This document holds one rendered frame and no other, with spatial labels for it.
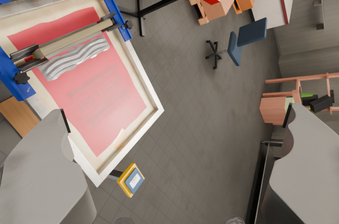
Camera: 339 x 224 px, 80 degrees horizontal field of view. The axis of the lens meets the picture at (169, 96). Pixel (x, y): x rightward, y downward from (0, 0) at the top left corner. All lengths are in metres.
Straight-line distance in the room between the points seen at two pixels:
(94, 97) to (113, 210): 1.64
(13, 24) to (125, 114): 0.61
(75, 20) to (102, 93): 0.35
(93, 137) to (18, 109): 0.95
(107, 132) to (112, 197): 1.42
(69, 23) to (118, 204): 1.93
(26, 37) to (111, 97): 0.43
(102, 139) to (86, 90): 0.25
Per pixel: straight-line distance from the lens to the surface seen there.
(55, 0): 1.02
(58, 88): 0.97
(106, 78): 1.08
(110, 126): 1.08
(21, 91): 0.88
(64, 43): 0.90
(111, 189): 2.38
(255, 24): 3.91
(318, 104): 7.70
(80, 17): 1.09
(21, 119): 1.89
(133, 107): 1.18
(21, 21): 0.98
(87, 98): 1.02
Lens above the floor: 1.85
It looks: 39 degrees down
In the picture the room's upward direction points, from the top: 86 degrees clockwise
